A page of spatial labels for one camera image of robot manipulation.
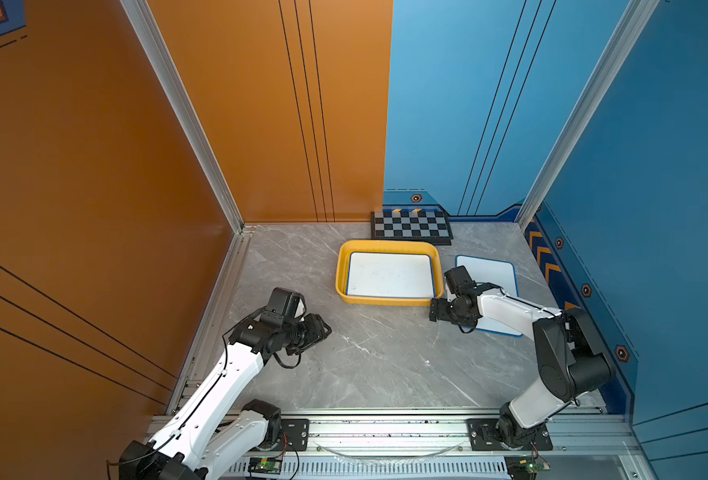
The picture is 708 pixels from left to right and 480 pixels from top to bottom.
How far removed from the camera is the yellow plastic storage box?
0.97m

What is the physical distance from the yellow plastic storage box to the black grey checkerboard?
0.04m

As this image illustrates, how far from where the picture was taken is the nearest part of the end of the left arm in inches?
26.1

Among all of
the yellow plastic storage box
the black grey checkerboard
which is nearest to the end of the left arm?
the yellow plastic storage box

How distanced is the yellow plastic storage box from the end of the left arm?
241 millimetres

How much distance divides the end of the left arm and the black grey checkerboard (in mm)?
511

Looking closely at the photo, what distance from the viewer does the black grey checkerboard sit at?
3.75 feet
